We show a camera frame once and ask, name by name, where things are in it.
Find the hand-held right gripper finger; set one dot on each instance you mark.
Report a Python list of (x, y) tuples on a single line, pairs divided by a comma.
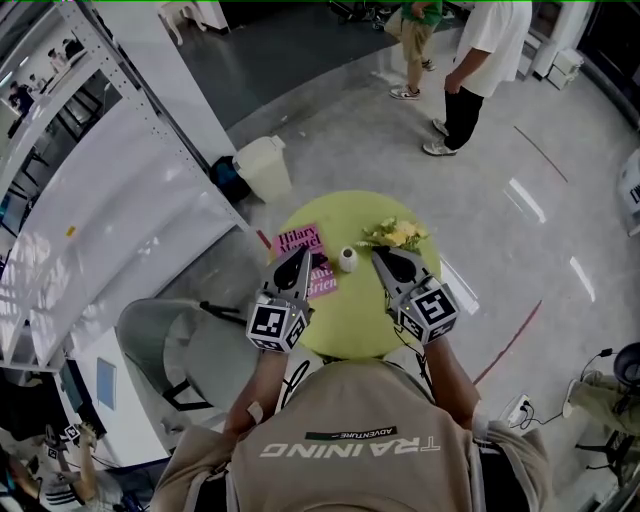
[(385, 280), (415, 275)]

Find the round table with green cloth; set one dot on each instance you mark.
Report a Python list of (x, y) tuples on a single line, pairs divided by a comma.
[(350, 310)]

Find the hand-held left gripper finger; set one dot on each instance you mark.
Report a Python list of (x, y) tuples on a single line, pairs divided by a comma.
[(303, 285), (275, 280)]

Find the white slotted crate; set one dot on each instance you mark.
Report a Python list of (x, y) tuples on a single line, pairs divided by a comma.
[(631, 190)]

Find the person's beige shirt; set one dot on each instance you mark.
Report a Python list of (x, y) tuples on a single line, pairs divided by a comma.
[(350, 450)]

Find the white patch on left arm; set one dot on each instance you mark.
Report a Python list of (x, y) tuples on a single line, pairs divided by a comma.
[(255, 412)]

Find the person's left forearm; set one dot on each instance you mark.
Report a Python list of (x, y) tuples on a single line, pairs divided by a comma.
[(260, 390)]

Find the yellow flowers bunch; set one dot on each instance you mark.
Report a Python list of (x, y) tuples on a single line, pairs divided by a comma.
[(400, 232)]

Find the white power strip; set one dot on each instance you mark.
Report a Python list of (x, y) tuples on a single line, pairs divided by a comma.
[(516, 409)]

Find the white stacked boxes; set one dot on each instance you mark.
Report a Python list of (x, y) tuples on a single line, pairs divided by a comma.
[(565, 67)]

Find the grey-green chair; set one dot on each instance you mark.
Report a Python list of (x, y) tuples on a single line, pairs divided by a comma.
[(210, 355)]

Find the light blue notebook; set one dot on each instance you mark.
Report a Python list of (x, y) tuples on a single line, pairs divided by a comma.
[(106, 382)]

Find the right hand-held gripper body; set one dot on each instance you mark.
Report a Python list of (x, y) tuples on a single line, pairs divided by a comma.
[(430, 312)]

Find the black flat device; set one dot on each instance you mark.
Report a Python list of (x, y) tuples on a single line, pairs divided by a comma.
[(80, 400)]

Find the dark blue bag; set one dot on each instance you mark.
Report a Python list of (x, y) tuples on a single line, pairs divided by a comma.
[(227, 177)]

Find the white vase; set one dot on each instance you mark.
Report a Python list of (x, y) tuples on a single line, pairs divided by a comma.
[(347, 260)]

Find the pink book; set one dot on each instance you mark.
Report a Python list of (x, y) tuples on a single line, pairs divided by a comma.
[(295, 237)]

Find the person's right forearm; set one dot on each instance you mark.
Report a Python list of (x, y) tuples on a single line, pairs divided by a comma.
[(450, 380)]

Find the white desk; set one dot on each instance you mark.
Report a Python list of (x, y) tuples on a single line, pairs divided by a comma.
[(137, 425)]

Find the black metal stool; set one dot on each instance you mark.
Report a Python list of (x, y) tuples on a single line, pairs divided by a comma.
[(612, 457)]

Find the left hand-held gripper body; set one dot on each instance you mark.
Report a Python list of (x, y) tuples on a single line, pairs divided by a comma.
[(277, 325)]

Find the white metal shelving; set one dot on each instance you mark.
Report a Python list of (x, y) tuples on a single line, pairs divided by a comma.
[(110, 200)]

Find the cream plastic bin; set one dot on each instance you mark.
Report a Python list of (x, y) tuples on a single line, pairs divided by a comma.
[(265, 167)]

